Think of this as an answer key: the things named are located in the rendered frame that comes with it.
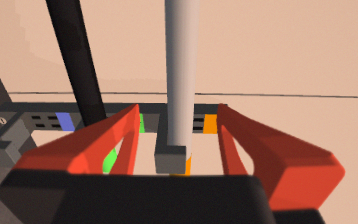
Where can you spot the black metal bar with green ends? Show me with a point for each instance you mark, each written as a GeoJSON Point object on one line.
{"type": "Point", "coordinates": [69, 27]}

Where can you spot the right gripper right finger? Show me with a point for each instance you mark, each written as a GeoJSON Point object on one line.
{"type": "Point", "coordinates": [295, 174]}

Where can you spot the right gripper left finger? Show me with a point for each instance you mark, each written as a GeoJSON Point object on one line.
{"type": "Point", "coordinates": [85, 150]}

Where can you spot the grey metal bar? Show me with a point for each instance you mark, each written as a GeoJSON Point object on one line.
{"type": "Point", "coordinates": [181, 36]}

